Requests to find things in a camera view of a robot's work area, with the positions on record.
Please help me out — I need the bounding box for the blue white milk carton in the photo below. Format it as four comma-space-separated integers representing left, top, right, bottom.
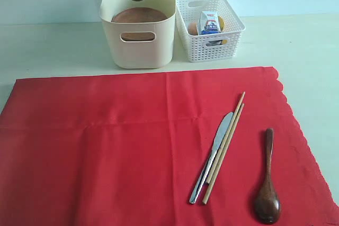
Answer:
197, 11, 221, 35

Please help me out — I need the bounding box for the brown egg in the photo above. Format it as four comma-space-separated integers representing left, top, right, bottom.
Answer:
188, 22, 199, 36

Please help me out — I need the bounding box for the yellow lemon with sticker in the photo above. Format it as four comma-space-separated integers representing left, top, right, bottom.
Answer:
218, 16, 228, 45

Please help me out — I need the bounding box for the brown wooden plate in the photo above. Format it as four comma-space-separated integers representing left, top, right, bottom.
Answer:
111, 7, 167, 42

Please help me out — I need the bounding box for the wooden chopstick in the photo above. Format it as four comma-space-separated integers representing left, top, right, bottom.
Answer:
202, 103, 244, 204
206, 92, 246, 184

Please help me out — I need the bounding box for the silver table knife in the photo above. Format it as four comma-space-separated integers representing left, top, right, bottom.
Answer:
189, 112, 234, 204

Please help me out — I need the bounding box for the dark wooden spoon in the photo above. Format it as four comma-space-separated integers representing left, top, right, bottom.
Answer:
254, 128, 281, 224

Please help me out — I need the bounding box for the white perforated plastic basket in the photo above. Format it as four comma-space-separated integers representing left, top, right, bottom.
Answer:
176, 0, 245, 62

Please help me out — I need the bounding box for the cream plastic bin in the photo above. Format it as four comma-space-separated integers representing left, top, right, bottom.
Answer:
100, 0, 176, 69

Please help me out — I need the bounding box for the red table cloth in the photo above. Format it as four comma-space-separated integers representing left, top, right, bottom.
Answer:
1, 67, 338, 225

